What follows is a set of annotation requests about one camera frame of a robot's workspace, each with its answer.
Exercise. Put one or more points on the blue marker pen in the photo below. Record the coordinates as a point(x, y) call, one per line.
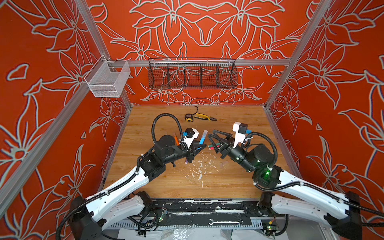
point(203, 137)

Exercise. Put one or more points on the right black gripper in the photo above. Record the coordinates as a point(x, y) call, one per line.
point(227, 146)

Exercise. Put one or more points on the black wire wall basket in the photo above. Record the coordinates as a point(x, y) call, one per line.
point(192, 74)

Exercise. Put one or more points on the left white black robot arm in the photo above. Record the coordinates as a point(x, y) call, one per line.
point(89, 217)

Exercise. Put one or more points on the yellow black tape measure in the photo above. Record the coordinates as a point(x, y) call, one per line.
point(189, 118)

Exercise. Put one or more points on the clear plastic wall bin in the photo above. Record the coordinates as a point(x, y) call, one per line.
point(107, 79)

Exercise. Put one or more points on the silver wrench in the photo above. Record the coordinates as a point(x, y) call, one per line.
point(213, 222)

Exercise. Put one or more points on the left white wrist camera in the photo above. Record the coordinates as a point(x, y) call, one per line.
point(188, 136)

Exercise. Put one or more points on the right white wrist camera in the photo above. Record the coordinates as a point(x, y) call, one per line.
point(240, 130)

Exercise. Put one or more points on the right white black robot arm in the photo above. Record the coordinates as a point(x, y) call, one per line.
point(285, 193)

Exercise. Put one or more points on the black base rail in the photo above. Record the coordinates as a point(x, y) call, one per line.
point(197, 212)

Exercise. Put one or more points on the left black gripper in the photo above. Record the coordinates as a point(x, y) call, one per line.
point(192, 150)

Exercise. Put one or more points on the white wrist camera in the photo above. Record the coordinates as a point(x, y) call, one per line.
point(240, 130)
point(188, 136)

